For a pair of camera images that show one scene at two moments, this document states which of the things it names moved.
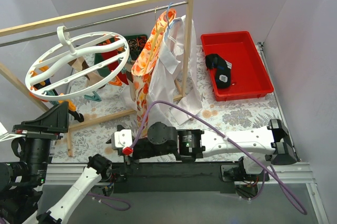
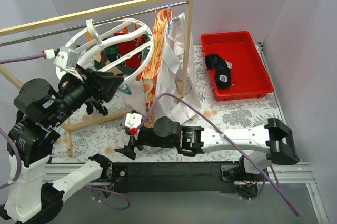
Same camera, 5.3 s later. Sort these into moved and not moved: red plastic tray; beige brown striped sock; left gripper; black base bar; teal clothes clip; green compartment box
Moved: left gripper; green compartment box; beige brown striped sock; teal clothes clip
Not moved: red plastic tray; black base bar
